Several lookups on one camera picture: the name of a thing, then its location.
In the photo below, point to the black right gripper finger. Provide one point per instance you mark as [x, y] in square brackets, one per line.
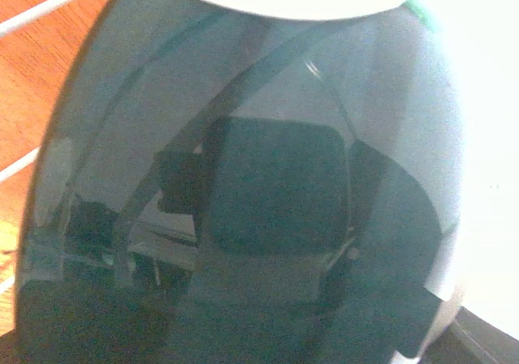
[453, 334]

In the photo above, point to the white wire dish rack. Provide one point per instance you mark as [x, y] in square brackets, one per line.
[40, 39]

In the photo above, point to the white bowl black rim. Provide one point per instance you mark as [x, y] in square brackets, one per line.
[246, 181]

